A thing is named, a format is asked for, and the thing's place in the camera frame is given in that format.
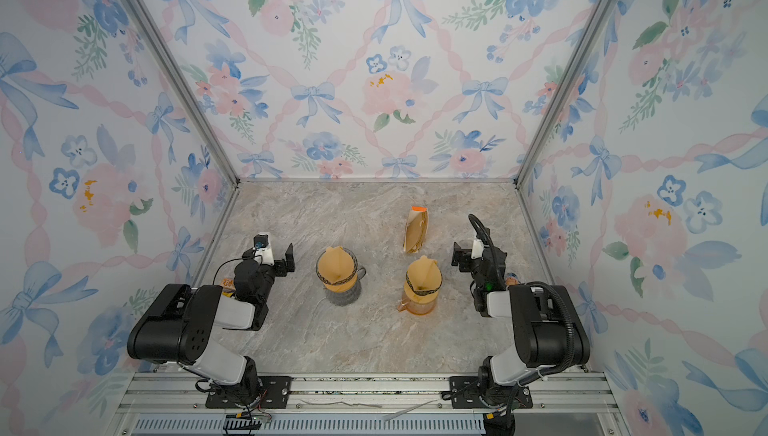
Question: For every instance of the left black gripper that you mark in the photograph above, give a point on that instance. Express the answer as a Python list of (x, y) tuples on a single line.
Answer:
[(279, 265)]

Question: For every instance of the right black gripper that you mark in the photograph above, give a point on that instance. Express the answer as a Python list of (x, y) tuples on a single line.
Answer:
[(466, 256)]

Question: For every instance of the orange coffee filter packet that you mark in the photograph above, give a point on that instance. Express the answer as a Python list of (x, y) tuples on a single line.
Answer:
[(416, 229)]

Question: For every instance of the orange glass carafe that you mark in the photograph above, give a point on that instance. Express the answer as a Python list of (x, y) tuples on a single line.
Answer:
[(417, 304)]

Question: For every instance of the clear grey glass pitcher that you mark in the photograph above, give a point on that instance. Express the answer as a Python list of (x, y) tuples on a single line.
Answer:
[(346, 291)]

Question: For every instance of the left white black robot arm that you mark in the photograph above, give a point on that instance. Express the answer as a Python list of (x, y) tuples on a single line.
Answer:
[(177, 328)]

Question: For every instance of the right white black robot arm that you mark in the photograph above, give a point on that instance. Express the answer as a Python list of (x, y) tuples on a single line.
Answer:
[(548, 337)]

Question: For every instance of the small ice cream cone toy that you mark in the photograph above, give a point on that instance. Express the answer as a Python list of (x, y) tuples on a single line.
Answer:
[(511, 280)]

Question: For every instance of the small orange yellow toy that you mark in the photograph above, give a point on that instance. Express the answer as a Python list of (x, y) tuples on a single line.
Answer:
[(228, 287)]

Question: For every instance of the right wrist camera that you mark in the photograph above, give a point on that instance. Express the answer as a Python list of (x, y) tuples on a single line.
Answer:
[(477, 249)]

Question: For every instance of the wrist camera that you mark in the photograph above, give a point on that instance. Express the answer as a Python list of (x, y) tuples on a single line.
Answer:
[(477, 249), (262, 249)]

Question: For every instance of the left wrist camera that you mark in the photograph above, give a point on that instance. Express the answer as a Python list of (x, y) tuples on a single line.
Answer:
[(262, 249)]

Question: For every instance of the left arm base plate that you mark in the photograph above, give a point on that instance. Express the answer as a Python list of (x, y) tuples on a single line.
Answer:
[(266, 392)]

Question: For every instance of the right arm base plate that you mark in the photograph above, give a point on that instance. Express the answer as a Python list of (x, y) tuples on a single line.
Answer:
[(466, 392)]

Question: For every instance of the aluminium frame rail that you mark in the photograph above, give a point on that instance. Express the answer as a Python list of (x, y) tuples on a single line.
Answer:
[(572, 403)]

